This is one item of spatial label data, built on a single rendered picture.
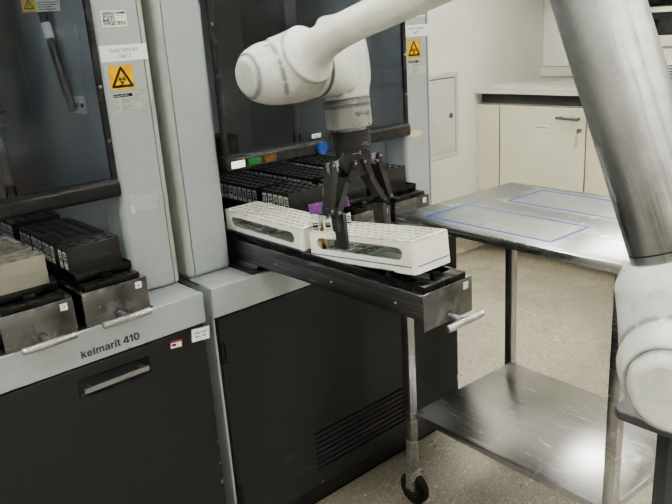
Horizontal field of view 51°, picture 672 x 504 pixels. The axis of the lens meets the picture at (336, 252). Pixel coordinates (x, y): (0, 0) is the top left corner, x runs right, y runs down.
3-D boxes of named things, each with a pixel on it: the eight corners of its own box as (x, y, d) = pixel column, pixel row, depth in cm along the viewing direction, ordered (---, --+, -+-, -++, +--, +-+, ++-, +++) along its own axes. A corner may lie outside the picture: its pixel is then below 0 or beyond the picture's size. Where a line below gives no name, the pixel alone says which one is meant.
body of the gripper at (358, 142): (346, 131, 131) (352, 181, 134) (379, 125, 137) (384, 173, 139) (320, 133, 137) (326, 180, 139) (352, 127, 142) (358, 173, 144)
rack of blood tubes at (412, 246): (310, 259, 148) (306, 230, 147) (346, 247, 155) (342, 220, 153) (415, 275, 126) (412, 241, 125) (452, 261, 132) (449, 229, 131)
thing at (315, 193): (319, 207, 184) (317, 184, 182) (324, 208, 182) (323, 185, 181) (284, 217, 177) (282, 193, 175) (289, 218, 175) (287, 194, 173)
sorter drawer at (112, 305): (-19, 261, 187) (-27, 228, 184) (34, 248, 196) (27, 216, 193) (96, 335, 134) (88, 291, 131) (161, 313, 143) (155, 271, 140)
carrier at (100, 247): (119, 261, 150) (115, 234, 148) (123, 263, 148) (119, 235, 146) (65, 276, 142) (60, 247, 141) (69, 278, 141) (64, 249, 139)
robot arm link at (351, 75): (344, 98, 143) (297, 105, 134) (334, 18, 139) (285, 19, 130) (385, 93, 135) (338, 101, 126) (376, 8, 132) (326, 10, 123)
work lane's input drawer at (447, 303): (215, 259, 175) (210, 224, 172) (260, 246, 184) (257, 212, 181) (442, 341, 122) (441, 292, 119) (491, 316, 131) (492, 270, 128)
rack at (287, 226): (226, 234, 172) (223, 209, 170) (260, 224, 178) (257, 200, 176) (303, 257, 150) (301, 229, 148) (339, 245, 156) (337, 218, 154)
